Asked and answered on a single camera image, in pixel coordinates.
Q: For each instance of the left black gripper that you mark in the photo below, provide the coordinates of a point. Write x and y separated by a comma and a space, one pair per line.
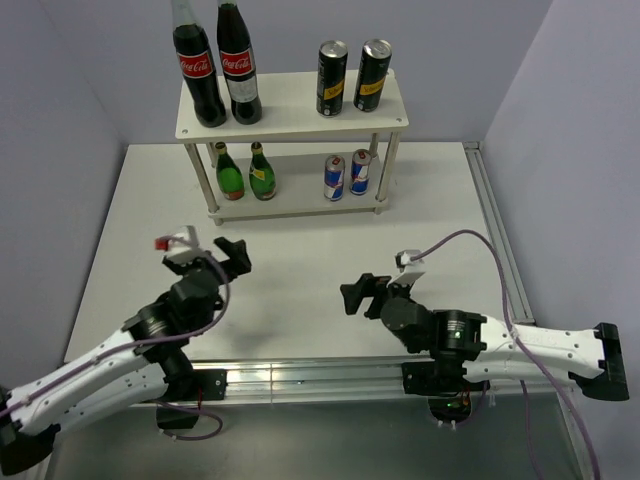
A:
238, 262

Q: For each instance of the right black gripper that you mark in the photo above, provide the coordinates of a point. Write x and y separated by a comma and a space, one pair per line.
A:
370, 286

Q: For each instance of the green glass bottle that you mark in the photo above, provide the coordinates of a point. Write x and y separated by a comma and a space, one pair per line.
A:
262, 177
229, 177

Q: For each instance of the Red Bull can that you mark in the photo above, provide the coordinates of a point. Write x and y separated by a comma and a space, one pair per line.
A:
334, 171
359, 173

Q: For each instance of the dark gold-band beverage can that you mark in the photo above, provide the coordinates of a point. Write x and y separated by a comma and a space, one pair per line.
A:
374, 64

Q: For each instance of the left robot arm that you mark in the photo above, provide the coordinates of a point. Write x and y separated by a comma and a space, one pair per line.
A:
141, 361

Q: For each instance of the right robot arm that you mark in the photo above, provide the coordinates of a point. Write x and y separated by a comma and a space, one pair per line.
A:
465, 351

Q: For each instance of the white two-tier shelf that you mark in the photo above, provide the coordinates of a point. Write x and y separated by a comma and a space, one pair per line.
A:
297, 140

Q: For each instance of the right Coca-Cola glass bottle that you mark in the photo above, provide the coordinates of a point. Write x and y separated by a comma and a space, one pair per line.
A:
238, 63

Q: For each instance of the coca-cola glass bottle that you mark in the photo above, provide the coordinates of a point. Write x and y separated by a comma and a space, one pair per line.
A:
197, 65
238, 63

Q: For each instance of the left Coca-Cola glass bottle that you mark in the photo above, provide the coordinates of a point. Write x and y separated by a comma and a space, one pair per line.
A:
197, 65

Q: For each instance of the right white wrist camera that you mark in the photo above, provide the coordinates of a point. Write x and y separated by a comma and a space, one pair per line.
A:
411, 267

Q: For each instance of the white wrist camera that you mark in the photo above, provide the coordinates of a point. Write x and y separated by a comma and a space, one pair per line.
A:
411, 267
180, 247

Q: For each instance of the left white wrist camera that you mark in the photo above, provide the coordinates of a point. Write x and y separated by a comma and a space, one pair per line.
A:
180, 247

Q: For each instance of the aluminium frame rail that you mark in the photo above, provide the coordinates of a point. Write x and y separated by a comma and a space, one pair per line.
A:
312, 392

